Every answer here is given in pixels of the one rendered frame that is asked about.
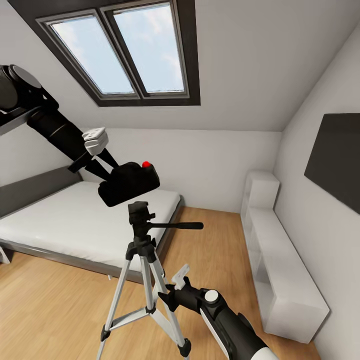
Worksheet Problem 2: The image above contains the digital camera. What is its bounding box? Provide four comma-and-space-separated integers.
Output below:
98, 161, 160, 208

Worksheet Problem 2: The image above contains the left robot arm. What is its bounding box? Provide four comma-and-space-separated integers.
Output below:
0, 64, 119, 183

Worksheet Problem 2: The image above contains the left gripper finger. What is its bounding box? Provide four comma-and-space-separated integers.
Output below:
85, 159, 116, 183
97, 148, 119, 168

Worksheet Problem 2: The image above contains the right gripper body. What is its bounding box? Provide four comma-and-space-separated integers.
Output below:
165, 276, 195, 312

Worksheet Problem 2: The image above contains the camera tripod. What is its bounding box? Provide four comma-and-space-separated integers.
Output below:
96, 201, 204, 360

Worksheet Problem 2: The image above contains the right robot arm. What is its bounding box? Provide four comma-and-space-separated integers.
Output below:
158, 263, 280, 360

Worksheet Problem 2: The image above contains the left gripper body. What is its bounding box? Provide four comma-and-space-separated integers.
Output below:
47, 121, 98, 177

